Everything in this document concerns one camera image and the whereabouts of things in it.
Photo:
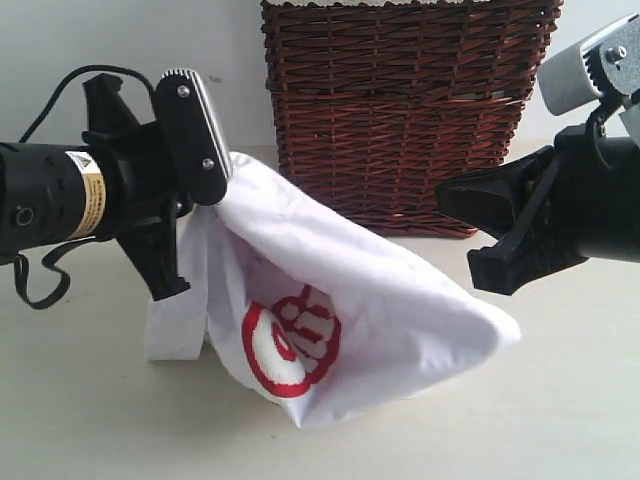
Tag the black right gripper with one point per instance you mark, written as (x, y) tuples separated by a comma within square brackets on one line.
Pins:
[(545, 191)]

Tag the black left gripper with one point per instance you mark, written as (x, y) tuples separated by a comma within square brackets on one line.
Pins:
[(141, 186)]

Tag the white t-shirt with red logo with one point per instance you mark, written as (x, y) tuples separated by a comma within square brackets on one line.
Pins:
[(313, 312)]

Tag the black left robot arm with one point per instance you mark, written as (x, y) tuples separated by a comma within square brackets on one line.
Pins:
[(52, 198)]

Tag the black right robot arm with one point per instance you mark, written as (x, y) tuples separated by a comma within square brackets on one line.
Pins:
[(612, 201)]

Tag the dark brown wicker basket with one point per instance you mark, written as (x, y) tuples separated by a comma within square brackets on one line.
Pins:
[(375, 106)]

